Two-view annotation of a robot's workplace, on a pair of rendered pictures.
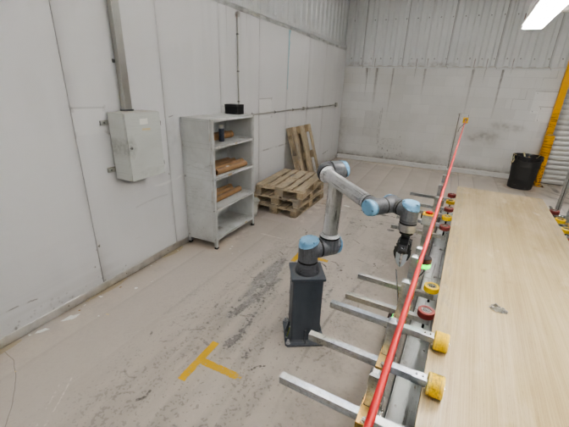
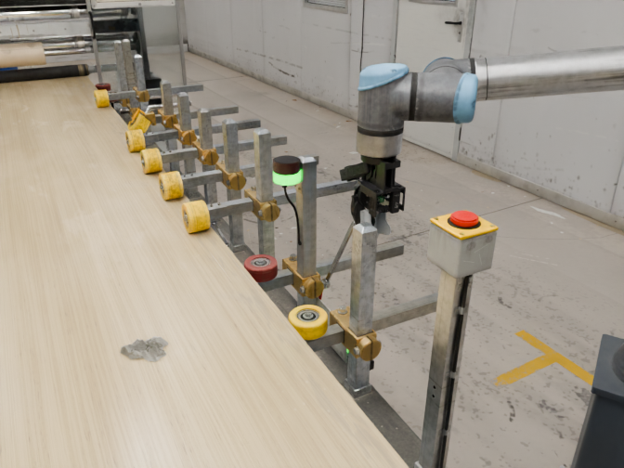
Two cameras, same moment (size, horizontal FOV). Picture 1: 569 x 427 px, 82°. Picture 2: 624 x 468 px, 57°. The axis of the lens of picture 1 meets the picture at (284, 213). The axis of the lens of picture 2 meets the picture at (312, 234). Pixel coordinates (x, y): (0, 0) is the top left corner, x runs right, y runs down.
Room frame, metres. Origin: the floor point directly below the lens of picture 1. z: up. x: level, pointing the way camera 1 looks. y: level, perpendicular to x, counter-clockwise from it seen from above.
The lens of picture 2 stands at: (2.14, -1.63, 1.58)
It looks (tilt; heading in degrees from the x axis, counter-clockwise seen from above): 27 degrees down; 125
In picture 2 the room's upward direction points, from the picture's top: straight up
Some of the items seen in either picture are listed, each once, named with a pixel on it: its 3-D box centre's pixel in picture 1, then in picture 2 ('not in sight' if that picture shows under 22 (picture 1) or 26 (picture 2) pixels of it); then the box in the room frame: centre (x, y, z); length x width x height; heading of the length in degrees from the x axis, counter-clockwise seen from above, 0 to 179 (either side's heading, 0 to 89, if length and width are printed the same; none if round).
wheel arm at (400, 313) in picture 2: (394, 285); (386, 318); (1.67, -0.67, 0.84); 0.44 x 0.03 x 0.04; 62
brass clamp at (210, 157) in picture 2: (367, 413); (205, 152); (0.76, -0.29, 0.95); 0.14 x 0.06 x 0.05; 152
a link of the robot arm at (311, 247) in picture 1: (309, 248); not in sight; (2.20, -0.20, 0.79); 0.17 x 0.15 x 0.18; 116
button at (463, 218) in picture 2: not in sight; (463, 220); (1.90, -0.89, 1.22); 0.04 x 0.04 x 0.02
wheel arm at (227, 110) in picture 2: not in sight; (197, 113); (0.36, 0.06, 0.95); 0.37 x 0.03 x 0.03; 62
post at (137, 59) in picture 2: not in sight; (143, 106); (-0.11, 0.16, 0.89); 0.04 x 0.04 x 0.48; 62
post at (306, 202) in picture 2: (406, 296); (306, 252); (1.44, -0.65, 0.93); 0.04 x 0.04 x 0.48; 62
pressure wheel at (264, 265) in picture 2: (424, 318); (261, 280); (1.36, -0.73, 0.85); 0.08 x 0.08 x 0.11
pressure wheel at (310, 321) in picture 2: (429, 293); (307, 336); (1.58, -0.84, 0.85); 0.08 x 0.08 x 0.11
